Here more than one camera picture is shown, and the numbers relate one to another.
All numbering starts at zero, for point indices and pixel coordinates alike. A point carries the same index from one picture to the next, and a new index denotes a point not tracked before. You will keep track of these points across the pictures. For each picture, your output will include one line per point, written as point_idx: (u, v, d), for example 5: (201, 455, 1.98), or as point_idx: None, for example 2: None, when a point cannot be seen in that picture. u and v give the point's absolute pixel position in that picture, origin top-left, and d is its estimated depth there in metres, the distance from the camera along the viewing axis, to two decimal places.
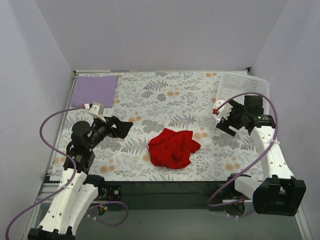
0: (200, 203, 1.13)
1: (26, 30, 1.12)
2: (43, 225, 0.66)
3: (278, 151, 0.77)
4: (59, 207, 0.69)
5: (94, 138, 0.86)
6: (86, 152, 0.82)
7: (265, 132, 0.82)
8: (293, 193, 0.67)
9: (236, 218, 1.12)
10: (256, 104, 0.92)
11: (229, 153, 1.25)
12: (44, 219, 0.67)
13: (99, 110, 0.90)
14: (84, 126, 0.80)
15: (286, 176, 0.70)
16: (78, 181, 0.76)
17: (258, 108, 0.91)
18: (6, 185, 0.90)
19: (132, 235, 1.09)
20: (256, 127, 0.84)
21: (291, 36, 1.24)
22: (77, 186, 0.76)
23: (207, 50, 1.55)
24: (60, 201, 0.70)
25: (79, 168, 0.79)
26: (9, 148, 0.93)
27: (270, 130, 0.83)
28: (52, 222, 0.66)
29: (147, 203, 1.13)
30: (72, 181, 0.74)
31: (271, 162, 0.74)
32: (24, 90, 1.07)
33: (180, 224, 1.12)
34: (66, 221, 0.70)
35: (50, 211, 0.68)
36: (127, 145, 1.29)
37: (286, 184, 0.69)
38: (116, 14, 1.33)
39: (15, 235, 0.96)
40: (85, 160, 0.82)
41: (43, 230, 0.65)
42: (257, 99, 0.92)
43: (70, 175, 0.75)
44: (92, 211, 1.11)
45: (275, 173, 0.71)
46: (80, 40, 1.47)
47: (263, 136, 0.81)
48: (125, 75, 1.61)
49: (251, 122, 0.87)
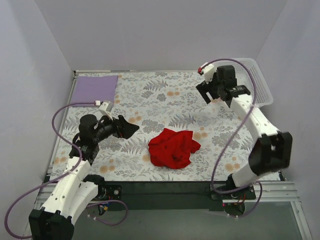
0: (200, 203, 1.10)
1: (26, 29, 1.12)
2: (46, 206, 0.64)
3: (259, 113, 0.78)
4: (62, 190, 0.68)
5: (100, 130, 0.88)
6: (92, 142, 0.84)
7: (244, 100, 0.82)
8: (283, 146, 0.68)
9: (236, 217, 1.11)
10: (230, 75, 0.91)
11: (229, 153, 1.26)
12: (46, 202, 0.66)
13: (108, 107, 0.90)
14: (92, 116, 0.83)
15: (272, 131, 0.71)
16: (82, 169, 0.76)
17: (232, 79, 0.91)
18: (6, 186, 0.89)
19: (132, 235, 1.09)
20: (234, 98, 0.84)
21: (290, 37, 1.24)
22: (81, 173, 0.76)
23: (207, 50, 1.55)
24: (63, 185, 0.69)
25: (84, 157, 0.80)
26: (9, 148, 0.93)
27: (247, 97, 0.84)
28: (54, 204, 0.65)
29: (146, 204, 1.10)
30: (77, 167, 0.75)
31: (256, 123, 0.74)
32: (24, 90, 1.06)
33: (180, 224, 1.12)
34: (68, 205, 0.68)
35: (54, 194, 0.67)
36: (127, 145, 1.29)
37: (275, 140, 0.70)
38: (116, 14, 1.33)
39: (15, 234, 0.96)
40: (91, 150, 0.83)
41: (45, 211, 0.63)
42: (229, 70, 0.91)
43: (75, 162, 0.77)
44: (92, 211, 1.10)
45: (262, 131, 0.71)
46: (80, 40, 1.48)
47: (243, 103, 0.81)
48: (125, 75, 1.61)
49: (228, 94, 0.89)
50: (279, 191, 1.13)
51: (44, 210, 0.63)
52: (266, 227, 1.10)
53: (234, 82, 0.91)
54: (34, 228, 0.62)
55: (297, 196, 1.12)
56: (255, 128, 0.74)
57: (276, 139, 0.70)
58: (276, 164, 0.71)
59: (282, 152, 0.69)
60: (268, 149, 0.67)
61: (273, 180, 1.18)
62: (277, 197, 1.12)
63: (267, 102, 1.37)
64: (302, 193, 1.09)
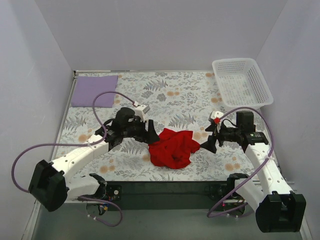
0: (200, 203, 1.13)
1: (26, 29, 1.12)
2: (54, 163, 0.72)
3: (273, 166, 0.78)
4: (74, 157, 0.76)
5: (130, 125, 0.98)
6: (119, 132, 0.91)
7: (259, 149, 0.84)
8: (295, 210, 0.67)
9: (236, 218, 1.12)
10: (248, 121, 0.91)
11: (229, 153, 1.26)
12: (57, 159, 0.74)
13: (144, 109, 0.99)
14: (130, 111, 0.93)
15: (285, 190, 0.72)
16: (100, 148, 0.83)
17: (250, 125, 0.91)
18: (6, 186, 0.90)
19: (133, 235, 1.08)
20: (251, 145, 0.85)
21: (290, 37, 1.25)
22: (96, 151, 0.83)
23: (206, 50, 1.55)
24: (77, 153, 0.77)
25: (107, 140, 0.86)
26: (9, 148, 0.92)
27: (264, 146, 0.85)
28: (63, 165, 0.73)
29: (147, 203, 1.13)
30: (96, 144, 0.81)
31: (269, 178, 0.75)
32: (24, 90, 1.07)
33: (180, 224, 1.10)
34: (72, 172, 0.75)
35: (66, 157, 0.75)
36: (127, 145, 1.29)
37: (286, 199, 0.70)
38: (116, 14, 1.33)
39: (14, 234, 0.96)
40: (116, 136, 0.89)
41: (52, 166, 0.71)
42: (248, 117, 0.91)
43: (97, 139, 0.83)
44: (92, 211, 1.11)
45: (274, 189, 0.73)
46: (80, 40, 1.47)
47: (258, 153, 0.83)
48: (125, 75, 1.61)
49: (246, 140, 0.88)
50: None
51: (51, 166, 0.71)
52: None
53: (252, 128, 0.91)
54: (35, 179, 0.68)
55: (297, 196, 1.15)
56: (267, 183, 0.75)
57: (288, 199, 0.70)
58: (284, 223, 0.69)
59: (292, 215, 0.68)
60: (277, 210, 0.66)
61: None
62: None
63: (268, 102, 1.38)
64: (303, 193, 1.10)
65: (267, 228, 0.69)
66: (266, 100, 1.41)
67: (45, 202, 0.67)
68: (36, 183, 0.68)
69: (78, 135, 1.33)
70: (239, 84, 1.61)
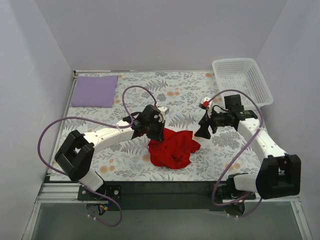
0: (200, 203, 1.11)
1: (26, 29, 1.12)
2: (86, 135, 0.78)
3: (266, 135, 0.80)
4: (104, 134, 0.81)
5: (155, 122, 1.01)
6: (143, 126, 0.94)
7: (250, 123, 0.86)
8: (292, 169, 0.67)
9: (236, 218, 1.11)
10: (236, 102, 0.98)
11: (229, 153, 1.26)
12: (88, 132, 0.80)
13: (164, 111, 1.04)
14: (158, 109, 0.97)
15: (280, 153, 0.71)
16: (126, 134, 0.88)
17: (238, 105, 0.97)
18: (7, 186, 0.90)
19: (133, 235, 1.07)
20: (242, 121, 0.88)
21: (290, 37, 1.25)
22: (123, 135, 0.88)
23: (206, 50, 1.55)
24: (107, 132, 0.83)
25: (133, 127, 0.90)
26: (9, 148, 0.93)
27: (254, 120, 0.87)
28: (93, 138, 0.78)
29: (148, 204, 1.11)
30: (123, 129, 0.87)
31: (263, 145, 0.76)
32: (24, 91, 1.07)
33: (180, 224, 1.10)
34: (98, 147, 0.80)
35: (97, 132, 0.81)
36: (127, 145, 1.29)
37: (283, 163, 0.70)
38: (116, 14, 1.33)
39: (14, 235, 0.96)
40: (140, 127, 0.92)
41: (83, 137, 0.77)
42: (236, 98, 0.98)
43: (125, 124, 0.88)
44: (92, 211, 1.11)
45: (270, 153, 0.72)
46: (80, 41, 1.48)
47: (250, 126, 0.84)
48: (125, 75, 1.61)
49: (236, 118, 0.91)
50: None
51: (82, 137, 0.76)
52: (266, 227, 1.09)
53: (241, 108, 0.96)
54: (65, 146, 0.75)
55: (297, 196, 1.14)
56: (262, 151, 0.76)
57: (284, 161, 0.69)
58: (284, 187, 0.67)
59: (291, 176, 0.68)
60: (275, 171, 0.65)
61: None
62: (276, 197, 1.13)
63: (268, 102, 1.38)
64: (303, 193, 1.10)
65: (267, 194, 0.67)
66: (267, 100, 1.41)
67: (69, 169, 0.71)
68: (66, 150, 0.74)
69: None
70: (238, 85, 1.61)
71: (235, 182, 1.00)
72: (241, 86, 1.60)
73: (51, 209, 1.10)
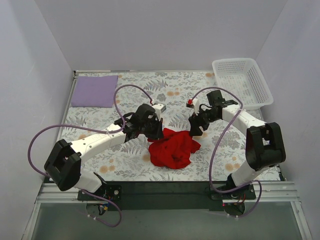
0: (200, 203, 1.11)
1: (26, 29, 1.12)
2: (73, 144, 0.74)
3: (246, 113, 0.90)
4: (92, 141, 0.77)
5: (150, 121, 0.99)
6: (136, 127, 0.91)
7: (232, 108, 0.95)
8: (273, 135, 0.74)
9: (236, 218, 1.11)
10: (218, 96, 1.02)
11: (229, 153, 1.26)
12: (76, 140, 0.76)
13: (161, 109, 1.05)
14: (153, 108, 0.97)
15: (260, 123, 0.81)
16: (117, 138, 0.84)
17: (220, 99, 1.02)
18: (7, 186, 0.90)
19: (133, 235, 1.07)
20: (224, 108, 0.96)
21: (290, 37, 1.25)
22: (114, 140, 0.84)
23: (206, 50, 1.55)
24: (96, 139, 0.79)
25: (125, 131, 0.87)
26: (9, 148, 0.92)
27: (235, 105, 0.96)
28: (81, 147, 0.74)
29: (148, 204, 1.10)
30: (113, 133, 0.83)
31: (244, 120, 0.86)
32: (24, 91, 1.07)
33: (180, 225, 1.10)
34: (88, 155, 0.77)
35: (85, 140, 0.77)
36: (127, 145, 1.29)
37: (265, 132, 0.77)
38: (116, 14, 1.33)
39: (14, 235, 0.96)
40: (134, 129, 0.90)
41: (70, 146, 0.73)
42: (216, 92, 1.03)
43: (116, 128, 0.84)
44: (92, 211, 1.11)
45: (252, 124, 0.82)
46: (80, 41, 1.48)
47: (232, 110, 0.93)
48: (125, 75, 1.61)
49: (219, 108, 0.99)
50: (279, 190, 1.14)
51: (70, 146, 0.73)
52: (266, 227, 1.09)
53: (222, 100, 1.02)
54: (52, 156, 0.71)
55: (297, 196, 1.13)
56: (245, 125, 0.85)
57: (266, 131, 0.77)
58: (272, 154, 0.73)
59: (274, 142, 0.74)
60: (259, 138, 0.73)
61: (273, 180, 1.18)
62: (276, 197, 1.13)
63: (268, 103, 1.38)
64: (303, 193, 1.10)
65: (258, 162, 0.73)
66: (266, 100, 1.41)
67: (58, 180, 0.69)
68: (53, 160, 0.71)
69: (78, 134, 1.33)
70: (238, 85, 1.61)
71: (234, 179, 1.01)
72: (241, 86, 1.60)
73: (51, 210, 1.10)
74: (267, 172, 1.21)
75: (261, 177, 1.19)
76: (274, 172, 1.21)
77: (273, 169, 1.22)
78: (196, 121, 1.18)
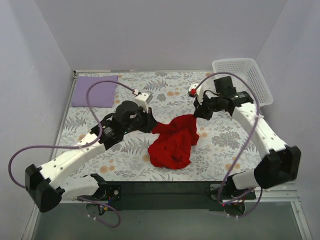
0: (200, 203, 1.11)
1: (26, 29, 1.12)
2: (42, 168, 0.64)
3: (264, 124, 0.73)
4: (63, 161, 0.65)
5: (135, 119, 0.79)
6: (118, 132, 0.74)
7: (247, 109, 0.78)
8: (291, 161, 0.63)
9: (236, 218, 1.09)
10: (228, 85, 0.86)
11: (229, 153, 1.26)
12: (46, 163, 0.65)
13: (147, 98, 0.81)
14: (133, 105, 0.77)
15: (279, 145, 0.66)
16: (94, 150, 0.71)
17: (230, 88, 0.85)
18: (7, 187, 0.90)
19: (133, 235, 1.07)
20: (237, 108, 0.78)
21: (290, 37, 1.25)
22: (91, 152, 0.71)
23: (206, 50, 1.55)
24: (68, 157, 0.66)
25: (102, 140, 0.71)
26: (9, 148, 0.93)
27: (250, 105, 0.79)
28: (51, 171, 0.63)
29: (147, 204, 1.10)
30: (88, 146, 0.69)
31: (262, 137, 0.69)
32: (24, 90, 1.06)
33: (180, 224, 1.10)
34: (63, 177, 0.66)
35: (55, 161, 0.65)
36: (127, 145, 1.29)
37: (282, 154, 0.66)
38: (116, 14, 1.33)
39: (14, 234, 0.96)
40: (115, 135, 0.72)
41: (39, 172, 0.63)
42: (227, 80, 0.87)
43: (91, 139, 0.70)
44: (92, 211, 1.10)
45: (270, 147, 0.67)
46: (80, 41, 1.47)
47: (247, 114, 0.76)
48: (125, 75, 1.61)
49: (230, 103, 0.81)
50: (280, 191, 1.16)
51: (39, 172, 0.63)
52: (267, 227, 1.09)
53: (234, 90, 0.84)
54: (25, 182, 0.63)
55: (297, 196, 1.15)
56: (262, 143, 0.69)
57: (283, 152, 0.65)
58: (285, 177, 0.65)
59: (290, 167, 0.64)
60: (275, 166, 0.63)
61: None
62: (277, 197, 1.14)
63: (268, 103, 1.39)
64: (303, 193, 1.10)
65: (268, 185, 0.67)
66: (266, 100, 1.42)
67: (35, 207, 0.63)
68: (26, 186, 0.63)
69: (78, 134, 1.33)
70: (238, 85, 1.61)
71: (235, 183, 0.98)
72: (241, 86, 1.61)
73: (51, 210, 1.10)
74: None
75: None
76: None
77: None
78: (200, 111, 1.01)
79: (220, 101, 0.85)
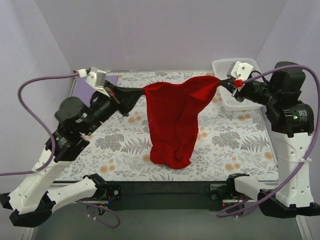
0: (201, 203, 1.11)
1: (26, 29, 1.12)
2: (11, 198, 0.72)
3: (303, 172, 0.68)
4: (24, 189, 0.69)
5: (88, 118, 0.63)
6: (75, 142, 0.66)
7: (297, 143, 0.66)
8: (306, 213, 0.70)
9: (236, 218, 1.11)
10: (293, 90, 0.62)
11: (229, 153, 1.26)
12: (14, 192, 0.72)
13: (96, 80, 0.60)
14: (74, 104, 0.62)
15: (305, 203, 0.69)
16: (51, 169, 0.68)
17: (293, 95, 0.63)
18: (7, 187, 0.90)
19: (133, 235, 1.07)
20: (287, 138, 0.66)
21: (290, 37, 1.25)
22: (51, 171, 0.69)
23: (207, 49, 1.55)
24: (28, 184, 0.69)
25: (58, 156, 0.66)
26: (9, 148, 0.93)
27: (303, 139, 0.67)
28: (17, 200, 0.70)
29: (147, 204, 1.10)
30: (45, 167, 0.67)
31: (292, 187, 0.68)
32: (24, 90, 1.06)
33: (180, 224, 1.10)
34: (35, 199, 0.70)
35: (19, 189, 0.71)
36: (127, 145, 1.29)
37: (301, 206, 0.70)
38: (116, 14, 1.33)
39: (15, 234, 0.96)
40: (72, 146, 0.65)
41: (10, 202, 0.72)
42: (296, 83, 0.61)
43: (45, 159, 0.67)
44: (92, 211, 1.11)
45: (293, 202, 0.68)
46: (80, 41, 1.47)
47: (292, 151, 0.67)
48: (125, 75, 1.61)
49: (281, 117, 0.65)
50: None
51: (8, 202, 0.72)
52: (267, 227, 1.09)
53: (293, 101, 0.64)
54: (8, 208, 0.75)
55: None
56: (288, 191, 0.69)
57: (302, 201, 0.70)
58: None
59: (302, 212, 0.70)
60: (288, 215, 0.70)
61: (273, 180, 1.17)
62: None
63: None
64: None
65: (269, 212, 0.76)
66: None
67: None
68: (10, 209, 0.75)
69: None
70: None
71: (235, 184, 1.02)
72: None
73: None
74: (267, 171, 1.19)
75: (260, 177, 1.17)
76: (274, 172, 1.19)
77: (273, 169, 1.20)
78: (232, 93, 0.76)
79: (265, 106, 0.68)
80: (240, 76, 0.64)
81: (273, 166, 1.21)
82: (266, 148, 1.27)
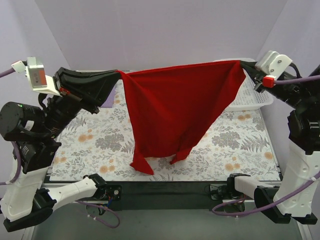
0: (201, 203, 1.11)
1: (26, 29, 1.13)
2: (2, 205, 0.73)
3: (310, 188, 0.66)
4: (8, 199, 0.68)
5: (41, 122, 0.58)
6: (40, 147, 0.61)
7: (313, 163, 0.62)
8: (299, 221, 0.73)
9: (236, 218, 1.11)
10: None
11: (229, 153, 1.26)
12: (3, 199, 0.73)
13: (33, 83, 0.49)
14: (12, 111, 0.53)
15: (301, 214, 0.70)
16: (24, 179, 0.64)
17: None
18: None
19: (133, 235, 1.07)
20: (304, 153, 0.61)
21: (290, 37, 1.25)
22: (26, 181, 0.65)
23: (206, 50, 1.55)
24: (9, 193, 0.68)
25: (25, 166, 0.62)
26: None
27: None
28: (5, 209, 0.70)
29: (147, 203, 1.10)
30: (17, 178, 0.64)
31: (292, 200, 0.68)
32: (24, 90, 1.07)
33: (180, 224, 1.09)
34: (24, 206, 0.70)
35: (5, 198, 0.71)
36: (127, 145, 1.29)
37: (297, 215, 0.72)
38: (116, 14, 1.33)
39: None
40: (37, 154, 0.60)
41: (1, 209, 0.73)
42: None
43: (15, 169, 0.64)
44: (92, 211, 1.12)
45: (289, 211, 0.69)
46: (80, 41, 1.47)
47: (304, 168, 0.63)
48: None
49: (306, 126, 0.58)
50: None
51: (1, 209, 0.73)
52: (267, 227, 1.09)
53: None
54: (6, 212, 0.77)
55: None
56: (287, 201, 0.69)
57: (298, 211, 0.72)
58: None
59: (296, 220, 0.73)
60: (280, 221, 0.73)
61: (273, 180, 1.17)
62: None
63: (267, 103, 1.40)
64: None
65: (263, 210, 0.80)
66: (266, 100, 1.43)
67: None
68: None
69: (78, 135, 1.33)
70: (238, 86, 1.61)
71: (235, 184, 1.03)
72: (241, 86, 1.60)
73: None
74: (267, 171, 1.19)
75: (260, 177, 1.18)
76: (274, 172, 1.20)
77: (273, 169, 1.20)
78: None
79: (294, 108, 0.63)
80: (272, 72, 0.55)
81: (273, 166, 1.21)
82: (266, 148, 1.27)
